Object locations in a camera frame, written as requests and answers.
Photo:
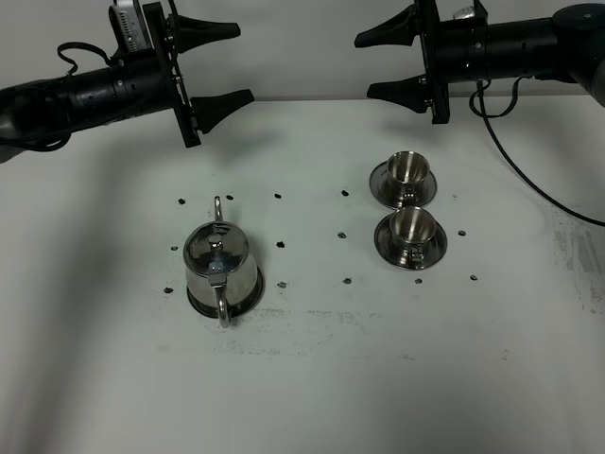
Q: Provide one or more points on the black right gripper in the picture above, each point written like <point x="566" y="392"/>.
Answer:
<point x="419" y="93"/>

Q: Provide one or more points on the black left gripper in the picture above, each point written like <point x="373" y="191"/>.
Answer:
<point x="174" y="34"/>

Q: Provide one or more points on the stainless steel teapot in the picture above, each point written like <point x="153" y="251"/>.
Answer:
<point x="220" y="269"/>

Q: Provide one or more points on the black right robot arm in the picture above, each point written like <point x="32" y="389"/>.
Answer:
<point x="567" y="47"/>

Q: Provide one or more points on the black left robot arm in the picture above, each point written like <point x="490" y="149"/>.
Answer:
<point x="142" y="77"/>

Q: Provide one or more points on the far stainless steel teacup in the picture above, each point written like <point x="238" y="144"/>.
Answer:
<point x="406" y="174"/>

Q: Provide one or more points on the stainless steel teacup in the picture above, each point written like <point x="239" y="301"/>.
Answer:
<point x="412" y="228"/>
<point x="406" y="174"/>

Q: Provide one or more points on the far stainless steel saucer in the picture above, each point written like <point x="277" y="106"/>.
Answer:
<point x="395" y="198"/>

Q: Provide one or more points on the stainless steel saucer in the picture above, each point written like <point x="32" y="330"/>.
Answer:
<point x="395" y="198"/>
<point x="384" y="245"/>

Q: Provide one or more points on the near stainless steel teacup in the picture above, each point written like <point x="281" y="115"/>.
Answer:
<point x="412" y="228"/>

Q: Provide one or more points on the near stainless steel saucer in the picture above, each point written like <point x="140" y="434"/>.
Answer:
<point x="384" y="245"/>

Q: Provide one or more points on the steel teapot coaster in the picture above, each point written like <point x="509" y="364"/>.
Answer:
<point x="235" y="311"/>

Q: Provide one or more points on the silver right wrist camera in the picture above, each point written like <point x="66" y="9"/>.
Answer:
<point x="475" y="11"/>

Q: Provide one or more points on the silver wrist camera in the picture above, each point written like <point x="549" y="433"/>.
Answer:
<point x="129" y="27"/>
<point x="475" y="11"/>

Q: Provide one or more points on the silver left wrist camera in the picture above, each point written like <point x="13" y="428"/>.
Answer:
<point x="129" y="27"/>

